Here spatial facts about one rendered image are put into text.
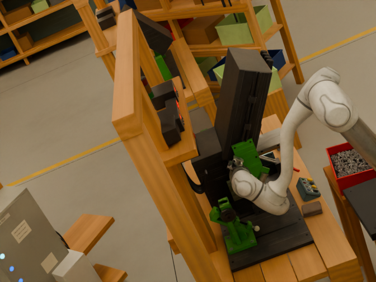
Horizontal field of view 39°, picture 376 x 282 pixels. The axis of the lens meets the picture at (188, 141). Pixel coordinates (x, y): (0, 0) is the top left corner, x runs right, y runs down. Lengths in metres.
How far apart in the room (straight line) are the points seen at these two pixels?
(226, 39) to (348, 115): 3.66
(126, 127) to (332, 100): 0.78
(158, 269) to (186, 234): 2.09
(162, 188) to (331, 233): 0.93
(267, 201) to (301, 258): 0.33
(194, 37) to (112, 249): 2.53
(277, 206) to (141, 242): 2.35
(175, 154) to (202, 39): 3.63
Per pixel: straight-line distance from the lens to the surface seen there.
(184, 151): 2.40
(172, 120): 2.50
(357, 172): 3.02
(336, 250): 2.59
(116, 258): 4.68
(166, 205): 2.17
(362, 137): 2.25
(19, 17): 11.34
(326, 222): 2.74
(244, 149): 2.83
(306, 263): 2.60
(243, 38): 5.53
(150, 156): 2.04
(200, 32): 5.91
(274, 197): 2.47
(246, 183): 2.41
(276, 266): 2.64
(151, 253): 4.51
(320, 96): 2.14
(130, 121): 1.97
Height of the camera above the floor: 2.69
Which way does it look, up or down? 28 degrees down
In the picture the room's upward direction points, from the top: 24 degrees counter-clockwise
